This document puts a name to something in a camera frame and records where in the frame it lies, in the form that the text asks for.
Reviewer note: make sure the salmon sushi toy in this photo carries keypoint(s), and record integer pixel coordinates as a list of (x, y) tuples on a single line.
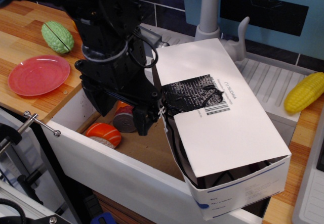
[(105, 134)]

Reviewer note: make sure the grey salt shaker toy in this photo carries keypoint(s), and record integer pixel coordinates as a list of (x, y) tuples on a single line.
[(154, 38)]

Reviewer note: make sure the pink plastic plate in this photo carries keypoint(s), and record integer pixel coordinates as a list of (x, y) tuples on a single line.
[(38, 75)]

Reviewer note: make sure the yellow toy corn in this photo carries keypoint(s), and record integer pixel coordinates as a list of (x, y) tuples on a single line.
[(304, 93)]

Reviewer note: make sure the metal clamp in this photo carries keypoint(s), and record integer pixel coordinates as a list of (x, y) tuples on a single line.
[(11, 136)]

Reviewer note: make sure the green toy bitter gourd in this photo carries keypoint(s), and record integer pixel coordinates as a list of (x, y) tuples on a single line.
[(57, 37)]

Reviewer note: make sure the beans toy can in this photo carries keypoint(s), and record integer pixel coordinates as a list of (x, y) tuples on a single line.
[(123, 119)]

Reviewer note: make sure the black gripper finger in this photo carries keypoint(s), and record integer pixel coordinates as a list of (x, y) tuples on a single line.
[(146, 115), (101, 101)]

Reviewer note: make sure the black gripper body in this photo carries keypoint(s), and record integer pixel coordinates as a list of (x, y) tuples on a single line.
[(122, 76)]

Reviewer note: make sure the grey toy faucet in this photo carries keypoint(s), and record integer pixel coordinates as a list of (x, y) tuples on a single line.
[(208, 28)]

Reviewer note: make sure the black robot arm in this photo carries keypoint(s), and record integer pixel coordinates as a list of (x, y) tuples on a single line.
[(106, 25)]

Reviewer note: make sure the white cardboard box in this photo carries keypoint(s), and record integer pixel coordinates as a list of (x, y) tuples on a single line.
[(230, 153)]

